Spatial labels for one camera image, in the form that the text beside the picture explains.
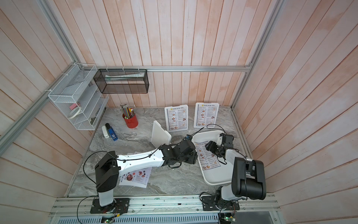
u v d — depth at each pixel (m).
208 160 0.90
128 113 1.01
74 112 0.81
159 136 0.80
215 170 0.87
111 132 1.01
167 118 0.98
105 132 1.01
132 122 1.04
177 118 0.98
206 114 1.00
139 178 0.83
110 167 0.51
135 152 0.93
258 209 0.73
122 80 1.01
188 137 0.73
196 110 0.98
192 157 0.63
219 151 0.70
